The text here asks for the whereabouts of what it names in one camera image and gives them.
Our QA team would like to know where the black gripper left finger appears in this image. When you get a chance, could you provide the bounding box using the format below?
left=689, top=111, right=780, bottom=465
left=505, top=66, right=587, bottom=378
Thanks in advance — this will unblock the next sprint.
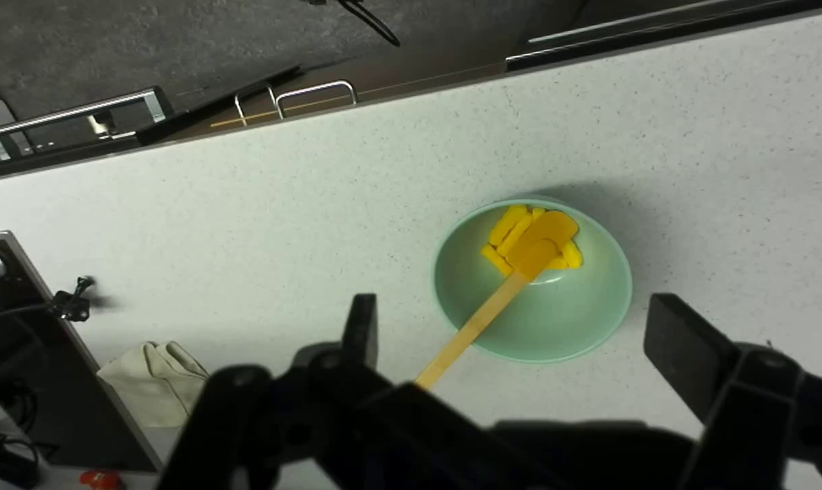
left=156, top=291, right=405, bottom=490

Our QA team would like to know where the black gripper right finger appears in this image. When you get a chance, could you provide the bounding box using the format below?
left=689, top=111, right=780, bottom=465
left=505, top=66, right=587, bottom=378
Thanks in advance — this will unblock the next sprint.
left=643, top=291, right=822, bottom=490

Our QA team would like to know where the yellow spatula with wooden handle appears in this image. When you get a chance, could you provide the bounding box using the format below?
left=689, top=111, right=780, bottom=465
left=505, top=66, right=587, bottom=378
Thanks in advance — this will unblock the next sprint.
left=411, top=204, right=586, bottom=391

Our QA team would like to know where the mint green bowl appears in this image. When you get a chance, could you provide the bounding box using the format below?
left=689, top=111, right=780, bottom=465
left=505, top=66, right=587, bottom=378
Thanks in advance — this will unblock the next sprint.
left=432, top=195, right=633, bottom=364

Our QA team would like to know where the beige cloth bag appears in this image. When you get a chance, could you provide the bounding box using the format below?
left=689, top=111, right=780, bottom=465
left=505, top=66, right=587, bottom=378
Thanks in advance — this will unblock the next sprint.
left=94, top=338, right=209, bottom=431

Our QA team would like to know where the small red object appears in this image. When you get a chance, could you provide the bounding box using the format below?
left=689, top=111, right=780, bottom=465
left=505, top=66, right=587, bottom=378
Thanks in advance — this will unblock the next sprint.
left=77, top=465, right=124, bottom=490

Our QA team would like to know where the yellow food block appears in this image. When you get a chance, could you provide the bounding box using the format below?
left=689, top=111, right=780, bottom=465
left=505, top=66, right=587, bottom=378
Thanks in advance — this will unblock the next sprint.
left=479, top=242, right=515, bottom=277
left=554, top=236, right=586, bottom=273
left=484, top=204, right=530, bottom=250

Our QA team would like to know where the small black clamp camera mount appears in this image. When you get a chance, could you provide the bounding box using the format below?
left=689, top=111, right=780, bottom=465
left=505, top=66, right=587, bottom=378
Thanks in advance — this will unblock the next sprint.
left=51, top=274, right=117, bottom=326

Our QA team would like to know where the metal drawer handle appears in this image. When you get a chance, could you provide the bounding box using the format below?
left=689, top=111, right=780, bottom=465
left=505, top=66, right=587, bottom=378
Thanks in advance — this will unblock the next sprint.
left=230, top=78, right=358, bottom=129

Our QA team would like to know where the grey metal frame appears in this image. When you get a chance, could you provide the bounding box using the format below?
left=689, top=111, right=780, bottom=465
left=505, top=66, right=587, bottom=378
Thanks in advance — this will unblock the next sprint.
left=0, top=88, right=171, bottom=167

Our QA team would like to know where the black floor cable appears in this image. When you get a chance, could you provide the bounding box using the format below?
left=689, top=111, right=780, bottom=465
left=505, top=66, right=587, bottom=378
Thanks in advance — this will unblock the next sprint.
left=338, top=0, right=402, bottom=50

